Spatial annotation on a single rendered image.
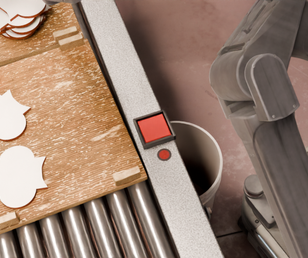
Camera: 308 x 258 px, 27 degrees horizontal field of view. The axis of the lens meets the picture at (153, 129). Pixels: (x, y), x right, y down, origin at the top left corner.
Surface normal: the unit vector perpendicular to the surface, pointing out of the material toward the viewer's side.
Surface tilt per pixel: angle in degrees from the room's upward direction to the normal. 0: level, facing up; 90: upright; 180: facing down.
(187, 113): 0
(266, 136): 49
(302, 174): 39
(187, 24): 0
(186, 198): 0
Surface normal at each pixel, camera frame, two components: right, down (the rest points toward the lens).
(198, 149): -0.58, 0.68
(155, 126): -0.05, -0.52
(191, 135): -0.39, 0.77
